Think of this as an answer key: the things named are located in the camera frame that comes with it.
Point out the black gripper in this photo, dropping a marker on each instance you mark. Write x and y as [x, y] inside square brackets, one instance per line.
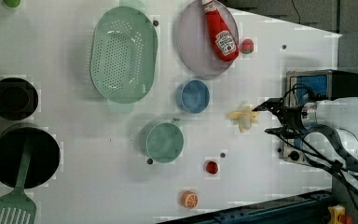
[289, 117]

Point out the peeled banana toy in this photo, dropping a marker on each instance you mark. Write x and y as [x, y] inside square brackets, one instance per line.
[245, 116]

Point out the black toaster oven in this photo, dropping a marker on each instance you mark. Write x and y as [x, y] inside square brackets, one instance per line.
[328, 98]

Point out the pink strawberry toy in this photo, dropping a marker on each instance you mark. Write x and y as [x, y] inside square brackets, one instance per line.
[247, 46]

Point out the red strawberry toy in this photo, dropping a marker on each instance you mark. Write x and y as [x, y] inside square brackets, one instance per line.
[211, 167]

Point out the red ketchup bottle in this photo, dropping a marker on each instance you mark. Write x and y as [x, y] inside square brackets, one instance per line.
[223, 42]

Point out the blue bowl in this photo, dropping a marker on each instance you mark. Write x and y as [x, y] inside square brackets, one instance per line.
[193, 96]

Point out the translucent purple plate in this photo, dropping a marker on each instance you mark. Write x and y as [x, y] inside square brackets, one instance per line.
[193, 41]

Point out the orange slice toy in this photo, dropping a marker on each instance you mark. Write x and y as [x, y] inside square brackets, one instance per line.
[190, 199]

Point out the green plastic colander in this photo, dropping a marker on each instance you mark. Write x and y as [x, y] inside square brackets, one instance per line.
[123, 55]

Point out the large black pot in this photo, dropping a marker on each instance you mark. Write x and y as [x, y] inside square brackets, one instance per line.
[45, 156]

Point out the small black pot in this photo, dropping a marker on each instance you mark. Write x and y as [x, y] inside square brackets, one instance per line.
[18, 98]

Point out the green slotted spatula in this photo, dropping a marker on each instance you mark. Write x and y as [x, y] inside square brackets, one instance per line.
[16, 207]

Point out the green round toy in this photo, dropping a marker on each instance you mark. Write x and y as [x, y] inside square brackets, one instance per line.
[12, 3]

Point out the blue metal frame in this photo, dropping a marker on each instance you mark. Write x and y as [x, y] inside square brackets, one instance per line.
[307, 208]

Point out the green cup with handle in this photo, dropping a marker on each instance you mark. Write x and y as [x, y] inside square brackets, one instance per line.
[162, 142]

